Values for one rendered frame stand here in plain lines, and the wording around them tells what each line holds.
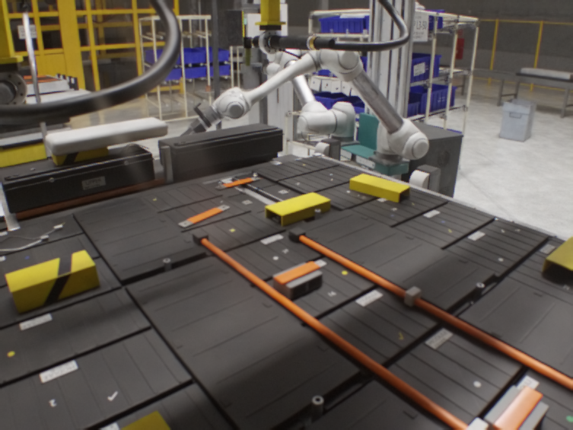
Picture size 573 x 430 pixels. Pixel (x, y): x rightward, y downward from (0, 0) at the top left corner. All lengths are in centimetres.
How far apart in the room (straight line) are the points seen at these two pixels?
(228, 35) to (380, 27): 141
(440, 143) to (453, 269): 195
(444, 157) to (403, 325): 220
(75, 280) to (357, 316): 50
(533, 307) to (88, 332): 74
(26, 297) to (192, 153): 76
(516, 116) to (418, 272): 638
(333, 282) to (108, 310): 40
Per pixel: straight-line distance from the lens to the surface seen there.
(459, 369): 65
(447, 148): 283
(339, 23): 395
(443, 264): 88
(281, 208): 104
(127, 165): 130
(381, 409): 56
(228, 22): 369
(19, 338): 77
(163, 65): 73
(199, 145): 138
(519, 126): 715
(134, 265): 86
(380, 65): 280
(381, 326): 69
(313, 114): 268
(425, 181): 144
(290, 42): 145
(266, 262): 84
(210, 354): 63
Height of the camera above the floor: 143
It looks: 24 degrees down
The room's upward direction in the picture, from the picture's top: straight up
